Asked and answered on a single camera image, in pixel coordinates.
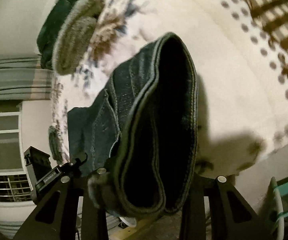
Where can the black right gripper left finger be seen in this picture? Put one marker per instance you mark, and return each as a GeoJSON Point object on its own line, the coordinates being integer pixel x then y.
{"type": "Point", "coordinates": [55, 216]}

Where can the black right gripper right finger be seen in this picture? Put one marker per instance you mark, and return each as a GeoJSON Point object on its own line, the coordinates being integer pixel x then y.
{"type": "Point", "coordinates": [231, 215]}

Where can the dark blue denim pant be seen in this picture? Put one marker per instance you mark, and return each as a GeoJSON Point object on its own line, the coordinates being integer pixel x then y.
{"type": "Point", "coordinates": [140, 133]}

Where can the white framed window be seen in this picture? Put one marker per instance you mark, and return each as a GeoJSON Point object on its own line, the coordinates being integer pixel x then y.
{"type": "Point", "coordinates": [14, 185]}

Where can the teal white drying rack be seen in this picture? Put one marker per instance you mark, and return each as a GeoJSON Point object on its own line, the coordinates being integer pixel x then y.
{"type": "Point", "coordinates": [278, 211]}

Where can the grey striped curtain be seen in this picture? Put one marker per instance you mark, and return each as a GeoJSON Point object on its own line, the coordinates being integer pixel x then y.
{"type": "Point", "coordinates": [22, 78]}

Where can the dark green folded garment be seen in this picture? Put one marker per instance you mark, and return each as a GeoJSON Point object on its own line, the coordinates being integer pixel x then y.
{"type": "Point", "coordinates": [50, 30]}

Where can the grey brown folded towel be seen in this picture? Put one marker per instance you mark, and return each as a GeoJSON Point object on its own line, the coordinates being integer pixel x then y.
{"type": "Point", "coordinates": [74, 35]}

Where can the floral checked bed blanket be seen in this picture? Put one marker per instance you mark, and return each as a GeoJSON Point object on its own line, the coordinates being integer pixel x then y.
{"type": "Point", "coordinates": [240, 58]}

